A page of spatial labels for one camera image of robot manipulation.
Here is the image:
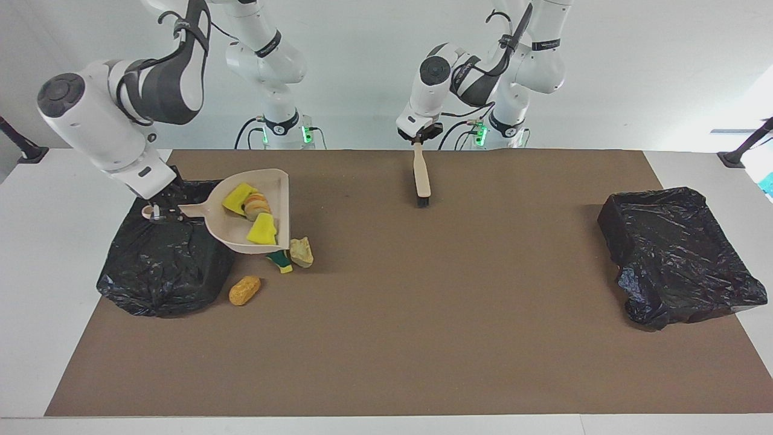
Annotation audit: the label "beige hand brush black bristles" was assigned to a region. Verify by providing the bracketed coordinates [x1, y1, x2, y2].
[412, 140, 432, 208]

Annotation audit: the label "beige plastic dustpan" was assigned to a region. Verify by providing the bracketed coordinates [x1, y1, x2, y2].
[141, 169, 290, 255]

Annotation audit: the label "beige sponge piece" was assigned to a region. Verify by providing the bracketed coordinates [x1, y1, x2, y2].
[243, 192, 272, 221]
[289, 237, 315, 268]

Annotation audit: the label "orange sponge piece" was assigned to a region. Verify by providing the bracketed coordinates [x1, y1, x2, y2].
[228, 275, 262, 306]

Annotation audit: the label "bin with black bag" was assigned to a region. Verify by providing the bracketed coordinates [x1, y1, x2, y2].
[97, 178, 248, 318]
[597, 187, 768, 331]

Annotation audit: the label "brown table mat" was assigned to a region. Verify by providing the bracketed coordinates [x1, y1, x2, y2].
[44, 149, 773, 417]

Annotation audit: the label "black base cable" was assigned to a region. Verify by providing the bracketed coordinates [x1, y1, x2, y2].
[234, 117, 266, 150]
[439, 103, 499, 150]

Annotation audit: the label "black camera stand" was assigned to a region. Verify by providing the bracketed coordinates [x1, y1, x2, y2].
[0, 116, 50, 164]
[717, 117, 773, 169]

